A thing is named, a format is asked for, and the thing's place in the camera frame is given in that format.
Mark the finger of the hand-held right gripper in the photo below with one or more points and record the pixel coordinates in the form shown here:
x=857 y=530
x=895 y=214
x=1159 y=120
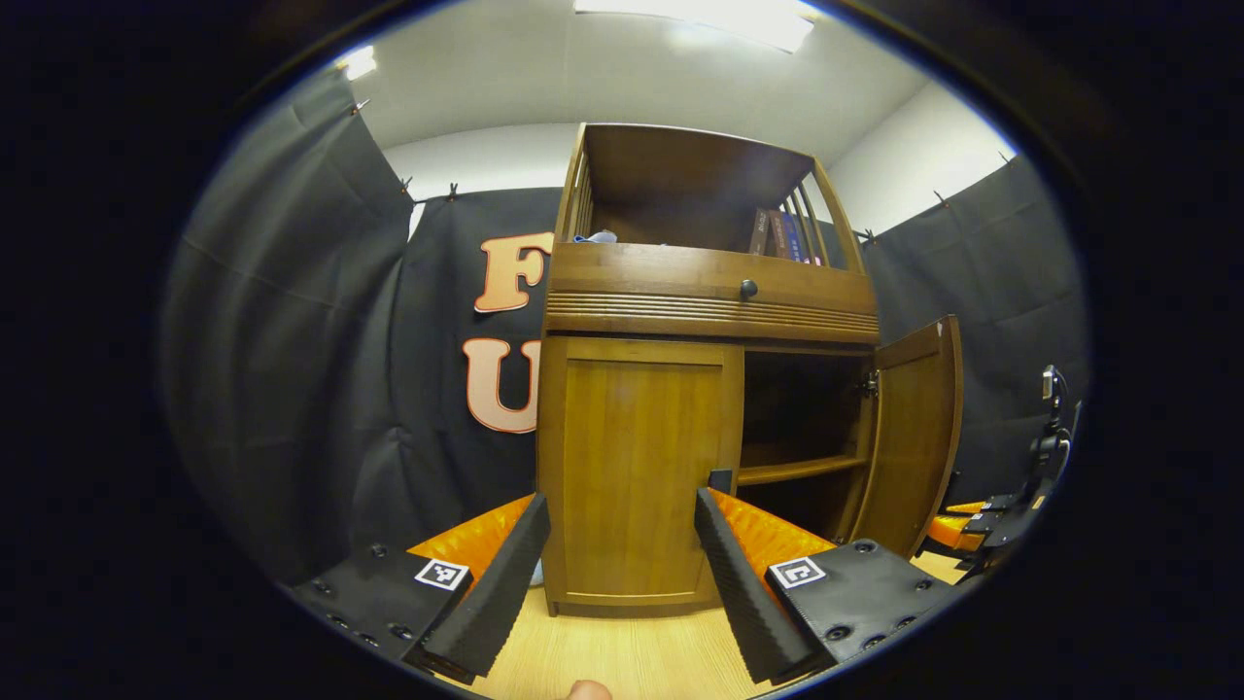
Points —
x=965 y=507
x=950 y=533

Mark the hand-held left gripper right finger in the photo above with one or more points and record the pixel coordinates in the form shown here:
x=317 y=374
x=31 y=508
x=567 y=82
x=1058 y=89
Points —
x=734 y=583

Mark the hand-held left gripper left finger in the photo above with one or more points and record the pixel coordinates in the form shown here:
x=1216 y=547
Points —
x=510 y=574

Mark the wooden shoe cabinet door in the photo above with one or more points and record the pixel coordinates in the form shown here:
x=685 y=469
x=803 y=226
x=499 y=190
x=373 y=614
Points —
x=914 y=437
x=632 y=457

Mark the wooden double-door shoe cabinet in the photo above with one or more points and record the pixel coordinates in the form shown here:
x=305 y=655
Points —
x=680 y=165

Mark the metal door hinge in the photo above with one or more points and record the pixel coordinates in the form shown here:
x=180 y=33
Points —
x=868 y=385

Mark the wooden cabinet drawer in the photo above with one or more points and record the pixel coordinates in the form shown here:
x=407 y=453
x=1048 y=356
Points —
x=661 y=277

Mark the wooden inner shelf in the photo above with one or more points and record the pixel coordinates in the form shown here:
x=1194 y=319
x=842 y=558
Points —
x=797 y=471

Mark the black round drawer knob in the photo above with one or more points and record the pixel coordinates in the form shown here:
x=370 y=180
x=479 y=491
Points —
x=748 y=289

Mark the black backdrop cloth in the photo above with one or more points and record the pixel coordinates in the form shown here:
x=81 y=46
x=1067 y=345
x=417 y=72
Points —
x=292 y=340

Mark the maroon book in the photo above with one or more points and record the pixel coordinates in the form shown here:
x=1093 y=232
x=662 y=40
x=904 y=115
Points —
x=777 y=235

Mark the light blue soft item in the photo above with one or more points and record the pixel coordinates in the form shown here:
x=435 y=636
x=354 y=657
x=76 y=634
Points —
x=597 y=236

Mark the ceiling light tube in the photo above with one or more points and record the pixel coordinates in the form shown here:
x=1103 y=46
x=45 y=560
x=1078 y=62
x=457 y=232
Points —
x=360 y=62

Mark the ceiling light panel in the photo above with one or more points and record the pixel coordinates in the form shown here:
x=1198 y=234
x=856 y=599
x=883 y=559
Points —
x=700 y=17

